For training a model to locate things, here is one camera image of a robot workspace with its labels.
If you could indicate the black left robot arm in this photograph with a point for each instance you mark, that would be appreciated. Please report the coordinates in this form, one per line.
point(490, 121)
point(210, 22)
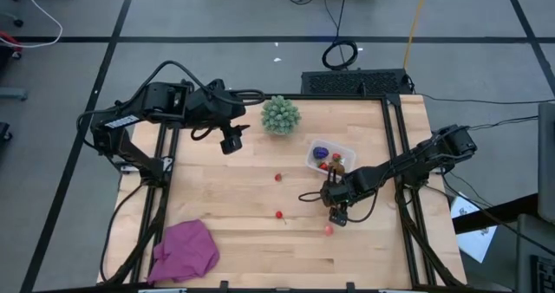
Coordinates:
point(143, 106)

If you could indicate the black aluminium table frame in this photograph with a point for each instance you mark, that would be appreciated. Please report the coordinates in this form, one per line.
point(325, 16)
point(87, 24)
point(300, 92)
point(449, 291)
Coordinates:
point(347, 96)

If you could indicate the red strawberry with large leaf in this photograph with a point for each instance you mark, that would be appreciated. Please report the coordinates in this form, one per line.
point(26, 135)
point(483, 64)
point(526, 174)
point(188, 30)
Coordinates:
point(323, 166)

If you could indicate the black mesh computer case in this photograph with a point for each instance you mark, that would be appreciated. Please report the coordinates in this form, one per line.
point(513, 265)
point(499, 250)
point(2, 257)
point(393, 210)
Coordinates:
point(355, 82)

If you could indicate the red strawberry with small leaves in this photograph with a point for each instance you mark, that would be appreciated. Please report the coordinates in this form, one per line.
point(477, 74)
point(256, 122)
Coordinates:
point(336, 157)

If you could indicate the grey metal foot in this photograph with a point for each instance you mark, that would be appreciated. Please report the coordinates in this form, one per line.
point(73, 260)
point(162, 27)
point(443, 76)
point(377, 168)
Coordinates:
point(13, 94)

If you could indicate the clear plastic tupperware container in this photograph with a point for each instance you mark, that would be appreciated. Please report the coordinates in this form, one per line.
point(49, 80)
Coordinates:
point(347, 150)

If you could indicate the magenta cloth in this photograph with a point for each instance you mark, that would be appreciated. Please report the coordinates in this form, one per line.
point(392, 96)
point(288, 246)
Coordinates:
point(184, 251)

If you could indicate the black keyboard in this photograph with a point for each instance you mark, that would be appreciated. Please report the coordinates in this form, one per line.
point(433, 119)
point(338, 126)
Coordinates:
point(544, 275)

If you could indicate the green plant in white pot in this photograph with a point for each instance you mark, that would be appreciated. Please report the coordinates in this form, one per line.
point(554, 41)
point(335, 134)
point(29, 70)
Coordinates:
point(280, 114)

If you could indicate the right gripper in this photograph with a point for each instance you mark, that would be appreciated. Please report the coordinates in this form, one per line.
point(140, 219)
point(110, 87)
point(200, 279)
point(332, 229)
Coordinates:
point(338, 193)

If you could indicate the red cart part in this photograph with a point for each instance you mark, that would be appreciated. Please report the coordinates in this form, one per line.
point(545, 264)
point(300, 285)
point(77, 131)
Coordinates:
point(8, 39)

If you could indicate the black desk bar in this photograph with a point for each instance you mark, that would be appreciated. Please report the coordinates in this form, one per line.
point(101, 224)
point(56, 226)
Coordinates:
point(494, 212)

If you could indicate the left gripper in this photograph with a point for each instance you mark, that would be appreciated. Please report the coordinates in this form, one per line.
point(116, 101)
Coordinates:
point(214, 106)

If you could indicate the brown toy kiwi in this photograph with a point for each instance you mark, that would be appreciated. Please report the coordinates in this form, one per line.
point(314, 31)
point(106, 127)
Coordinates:
point(337, 168)

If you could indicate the red cherry with green stem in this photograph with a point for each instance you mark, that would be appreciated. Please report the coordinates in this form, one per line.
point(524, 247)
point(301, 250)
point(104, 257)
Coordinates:
point(279, 215)
point(278, 177)

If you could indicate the white paper sheet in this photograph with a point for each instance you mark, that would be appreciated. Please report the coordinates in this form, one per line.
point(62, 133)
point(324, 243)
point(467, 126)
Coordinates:
point(474, 241)

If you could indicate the black caster wheel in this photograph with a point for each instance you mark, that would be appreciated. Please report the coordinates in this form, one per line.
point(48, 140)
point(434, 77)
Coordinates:
point(17, 23)

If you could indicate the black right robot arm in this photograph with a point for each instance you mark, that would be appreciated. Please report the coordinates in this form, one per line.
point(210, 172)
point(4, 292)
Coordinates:
point(390, 169)

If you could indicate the pink toy peach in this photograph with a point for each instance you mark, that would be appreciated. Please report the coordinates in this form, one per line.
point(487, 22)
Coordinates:
point(328, 230)

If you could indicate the purple toy grape bunch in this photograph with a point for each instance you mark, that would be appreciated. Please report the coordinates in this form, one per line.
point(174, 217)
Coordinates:
point(321, 152)

